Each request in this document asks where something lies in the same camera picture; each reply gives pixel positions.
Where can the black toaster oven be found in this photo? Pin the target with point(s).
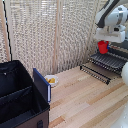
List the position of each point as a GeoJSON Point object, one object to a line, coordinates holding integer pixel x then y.
{"type": "Point", "coordinates": [118, 48]}

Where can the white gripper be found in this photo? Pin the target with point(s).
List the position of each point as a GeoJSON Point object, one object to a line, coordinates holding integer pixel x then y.
{"type": "Point", "coordinates": [111, 35]}

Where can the white bowl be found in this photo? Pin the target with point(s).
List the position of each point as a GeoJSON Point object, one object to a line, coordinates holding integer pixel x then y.
{"type": "Point", "coordinates": [51, 80]}

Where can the blue box flap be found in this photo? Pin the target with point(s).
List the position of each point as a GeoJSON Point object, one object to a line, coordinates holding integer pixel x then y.
{"type": "Point", "coordinates": [41, 85]}

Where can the red plastic cup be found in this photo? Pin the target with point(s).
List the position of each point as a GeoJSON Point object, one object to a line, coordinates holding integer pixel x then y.
{"type": "Point", "coordinates": [103, 47]}

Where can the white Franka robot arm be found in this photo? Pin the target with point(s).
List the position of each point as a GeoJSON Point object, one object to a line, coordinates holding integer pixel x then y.
{"type": "Point", "coordinates": [111, 16]}

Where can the black fabric storage box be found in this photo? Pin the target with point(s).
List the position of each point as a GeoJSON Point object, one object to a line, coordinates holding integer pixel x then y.
{"type": "Point", "coordinates": [16, 100]}

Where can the yellow food pieces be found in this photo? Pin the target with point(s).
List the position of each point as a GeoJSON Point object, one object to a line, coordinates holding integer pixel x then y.
{"type": "Point", "coordinates": [51, 80]}

